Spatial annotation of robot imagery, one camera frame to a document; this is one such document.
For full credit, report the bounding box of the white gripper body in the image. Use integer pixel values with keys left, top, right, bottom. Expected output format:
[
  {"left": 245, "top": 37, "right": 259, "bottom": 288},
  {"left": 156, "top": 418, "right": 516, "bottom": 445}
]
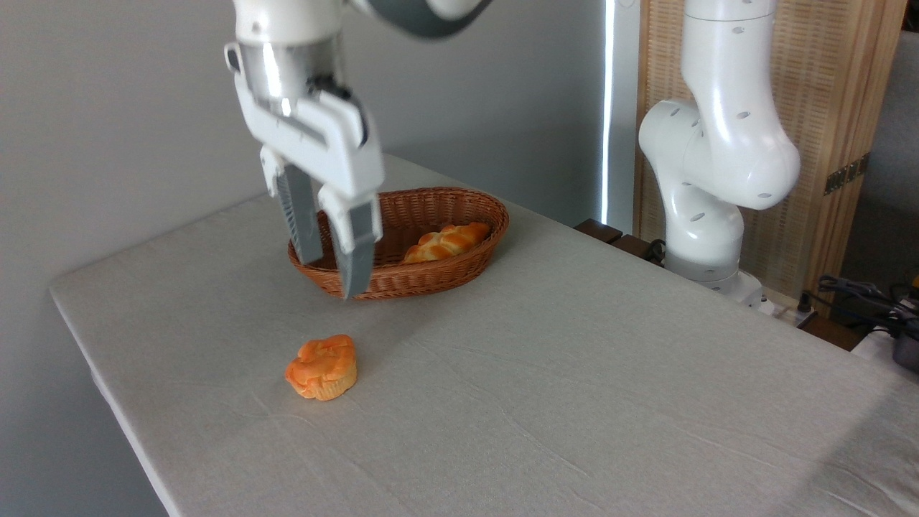
[{"left": 231, "top": 68, "right": 385, "bottom": 202}]

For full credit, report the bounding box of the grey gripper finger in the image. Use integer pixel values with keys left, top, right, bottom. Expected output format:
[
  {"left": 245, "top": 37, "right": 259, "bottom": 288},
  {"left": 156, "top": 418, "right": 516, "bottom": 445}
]
[
  {"left": 318, "top": 183, "right": 383, "bottom": 301},
  {"left": 260, "top": 146, "right": 325, "bottom": 265}
]

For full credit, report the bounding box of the orange muffin bread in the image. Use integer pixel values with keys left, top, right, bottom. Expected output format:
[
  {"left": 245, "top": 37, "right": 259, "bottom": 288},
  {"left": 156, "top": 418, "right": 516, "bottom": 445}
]
[{"left": 284, "top": 334, "right": 358, "bottom": 401}]

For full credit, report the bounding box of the braided golden bread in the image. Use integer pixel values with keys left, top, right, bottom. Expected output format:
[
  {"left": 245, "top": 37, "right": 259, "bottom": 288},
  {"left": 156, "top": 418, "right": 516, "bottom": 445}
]
[{"left": 403, "top": 222, "right": 492, "bottom": 264}]

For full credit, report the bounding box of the brown wicker basket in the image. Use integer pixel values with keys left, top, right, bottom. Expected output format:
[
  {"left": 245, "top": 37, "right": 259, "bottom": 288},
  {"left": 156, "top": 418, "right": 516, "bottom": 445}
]
[{"left": 288, "top": 187, "right": 510, "bottom": 300}]

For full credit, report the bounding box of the grey tablecloth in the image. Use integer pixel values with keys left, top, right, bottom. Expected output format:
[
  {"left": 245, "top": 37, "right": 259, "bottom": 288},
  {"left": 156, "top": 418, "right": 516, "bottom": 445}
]
[{"left": 49, "top": 152, "right": 919, "bottom": 517}]

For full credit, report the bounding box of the wooden folding screen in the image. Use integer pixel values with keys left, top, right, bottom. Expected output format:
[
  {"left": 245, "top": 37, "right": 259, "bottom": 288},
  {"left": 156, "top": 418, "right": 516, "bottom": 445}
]
[{"left": 633, "top": 0, "right": 909, "bottom": 299}]

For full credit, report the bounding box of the dark metal screen hinge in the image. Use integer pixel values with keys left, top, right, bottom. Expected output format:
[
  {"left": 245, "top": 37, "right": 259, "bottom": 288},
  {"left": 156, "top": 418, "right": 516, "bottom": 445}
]
[{"left": 824, "top": 153, "right": 869, "bottom": 196}]

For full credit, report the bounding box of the dark grey device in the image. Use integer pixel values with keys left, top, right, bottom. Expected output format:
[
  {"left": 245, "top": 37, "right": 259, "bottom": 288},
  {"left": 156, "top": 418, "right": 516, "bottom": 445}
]
[{"left": 892, "top": 332, "right": 919, "bottom": 374}]

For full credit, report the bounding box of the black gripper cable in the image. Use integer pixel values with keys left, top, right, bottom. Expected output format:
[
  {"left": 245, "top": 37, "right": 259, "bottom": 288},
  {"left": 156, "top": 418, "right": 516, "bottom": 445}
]
[{"left": 307, "top": 78, "right": 368, "bottom": 137}]

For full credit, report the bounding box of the black cable bundle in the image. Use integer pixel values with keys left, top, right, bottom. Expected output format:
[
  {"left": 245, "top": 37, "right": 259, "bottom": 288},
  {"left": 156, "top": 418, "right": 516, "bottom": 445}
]
[{"left": 817, "top": 275, "right": 919, "bottom": 338}]

